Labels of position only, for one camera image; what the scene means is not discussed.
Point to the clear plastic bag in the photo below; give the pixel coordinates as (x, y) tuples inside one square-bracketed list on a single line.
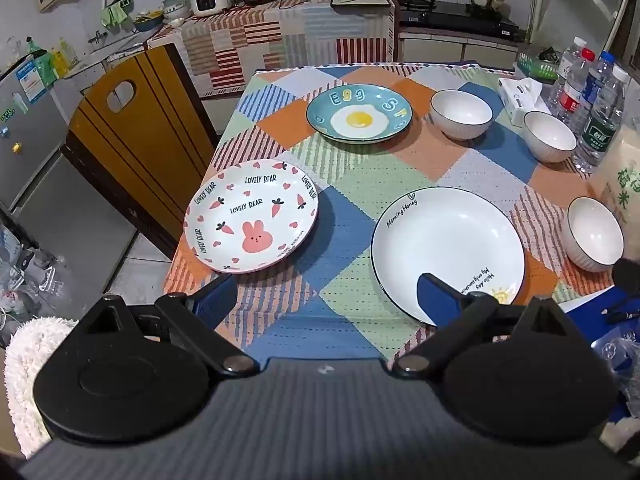
[(25, 270)]

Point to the clear rice bag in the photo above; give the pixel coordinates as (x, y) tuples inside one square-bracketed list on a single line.
[(620, 180)]

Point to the blue board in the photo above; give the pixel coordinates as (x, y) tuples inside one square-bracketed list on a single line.
[(585, 310)]

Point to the grey fridge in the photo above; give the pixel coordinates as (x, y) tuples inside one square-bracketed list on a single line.
[(30, 150)]

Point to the clear white cap bottle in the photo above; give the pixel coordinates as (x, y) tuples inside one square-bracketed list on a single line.
[(567, 62)]

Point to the green label water bottle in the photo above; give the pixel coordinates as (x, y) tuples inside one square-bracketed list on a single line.
[(597, 135)]

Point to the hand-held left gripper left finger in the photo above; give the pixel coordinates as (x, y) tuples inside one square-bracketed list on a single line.
[(217, 297)]

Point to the blue label water bottle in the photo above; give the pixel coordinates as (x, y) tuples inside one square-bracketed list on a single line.
[(592, 85)]

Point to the green plastic basket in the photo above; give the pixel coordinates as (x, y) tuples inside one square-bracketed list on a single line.
[(535, 67)]

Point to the pink bunny plate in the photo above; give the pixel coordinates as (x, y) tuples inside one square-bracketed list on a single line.
[(250, 210)]

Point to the metal faucet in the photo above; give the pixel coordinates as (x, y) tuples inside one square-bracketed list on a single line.
[(97, 37)]

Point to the green detergent bottle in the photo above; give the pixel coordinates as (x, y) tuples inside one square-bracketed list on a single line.
[(42, 62)]

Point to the white ribbed bowl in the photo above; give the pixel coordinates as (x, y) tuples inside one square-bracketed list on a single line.
[(595, 230), (550, 132), (460, 110)]

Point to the black gas stove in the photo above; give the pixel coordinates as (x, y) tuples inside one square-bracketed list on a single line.
[(450, 15)]

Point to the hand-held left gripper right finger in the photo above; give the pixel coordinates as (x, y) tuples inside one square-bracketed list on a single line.
[(437, 302)]

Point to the patchwork tablecloth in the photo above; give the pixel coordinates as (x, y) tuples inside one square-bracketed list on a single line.
[(345, 195)]

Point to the white fluffy cloth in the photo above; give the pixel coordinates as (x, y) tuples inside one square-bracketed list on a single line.
[(25, 360)]

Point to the red label water bottle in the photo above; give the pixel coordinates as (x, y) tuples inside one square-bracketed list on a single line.
[(570, 99)]

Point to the stack of pale bowls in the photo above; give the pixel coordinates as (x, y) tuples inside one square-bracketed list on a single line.
[(177, 7)]

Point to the yellow detergent bottle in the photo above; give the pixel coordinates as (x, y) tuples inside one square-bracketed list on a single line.
[(65, 57)]

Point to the brown wooden chair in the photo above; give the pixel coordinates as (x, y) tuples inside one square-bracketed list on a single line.
[(140, 150)]

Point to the blue basin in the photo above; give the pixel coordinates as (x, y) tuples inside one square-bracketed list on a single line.
[(149, 21)]

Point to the striped patchwork counter cloth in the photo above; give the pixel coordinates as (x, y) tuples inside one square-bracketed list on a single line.
[(250, 40)]

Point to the clear plastic wrapper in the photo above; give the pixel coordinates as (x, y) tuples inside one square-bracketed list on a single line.
[(617, 355)]

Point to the large white plate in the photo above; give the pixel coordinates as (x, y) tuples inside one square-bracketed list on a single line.
[(450, 240)]

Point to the black pen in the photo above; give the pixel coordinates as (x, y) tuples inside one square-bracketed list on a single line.
[(622, 315)]

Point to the green hanging cloth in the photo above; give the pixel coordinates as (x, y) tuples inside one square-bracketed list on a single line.
[(114, 15)]

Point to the white tissue pack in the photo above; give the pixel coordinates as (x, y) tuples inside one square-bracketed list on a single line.
[(517, 97)]

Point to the teal fried egg plate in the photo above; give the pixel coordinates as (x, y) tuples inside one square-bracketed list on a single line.
[(325, 110)]

